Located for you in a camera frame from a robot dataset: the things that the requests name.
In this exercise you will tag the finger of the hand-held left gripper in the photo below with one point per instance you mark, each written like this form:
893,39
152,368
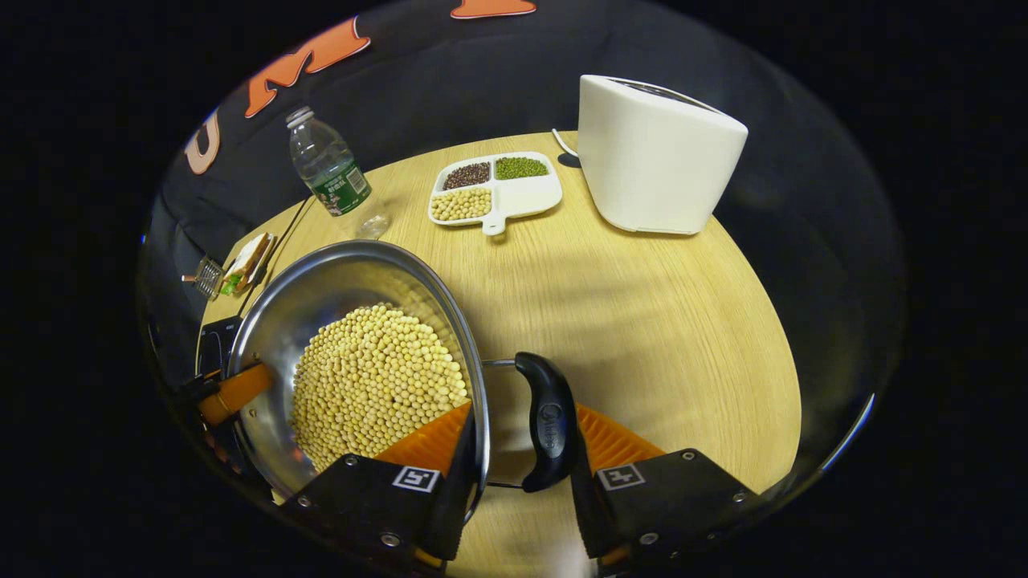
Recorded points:
237,389

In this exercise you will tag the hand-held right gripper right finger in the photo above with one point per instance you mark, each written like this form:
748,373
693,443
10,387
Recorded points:
590,514

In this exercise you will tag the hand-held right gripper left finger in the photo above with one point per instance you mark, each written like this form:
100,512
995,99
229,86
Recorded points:
448,514

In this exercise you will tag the black induction cooktop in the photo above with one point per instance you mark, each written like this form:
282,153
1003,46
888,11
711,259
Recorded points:
217,345

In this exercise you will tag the stainless steel pot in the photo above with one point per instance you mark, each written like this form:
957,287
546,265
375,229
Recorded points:
321,297

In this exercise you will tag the sandwich with lettuce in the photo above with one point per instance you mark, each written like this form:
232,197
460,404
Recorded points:
247,263

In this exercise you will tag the pile of yellow soybeans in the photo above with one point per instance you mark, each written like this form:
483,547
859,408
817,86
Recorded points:
369,385

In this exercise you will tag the small clear cup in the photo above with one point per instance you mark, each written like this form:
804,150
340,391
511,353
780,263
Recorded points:
373,225

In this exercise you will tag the clear plastic water bottle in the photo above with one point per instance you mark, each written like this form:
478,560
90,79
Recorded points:
329,164

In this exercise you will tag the small soybeans portion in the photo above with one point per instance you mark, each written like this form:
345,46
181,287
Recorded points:
461,204

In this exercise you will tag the dark red beans portion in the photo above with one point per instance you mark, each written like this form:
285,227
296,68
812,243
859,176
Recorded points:
467,175

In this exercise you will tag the white divided dish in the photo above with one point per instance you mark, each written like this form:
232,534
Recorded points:
526,197

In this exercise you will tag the green mung beans portion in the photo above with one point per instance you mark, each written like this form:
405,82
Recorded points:
520,167

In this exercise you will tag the white toaster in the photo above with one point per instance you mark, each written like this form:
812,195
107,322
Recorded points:
658,160

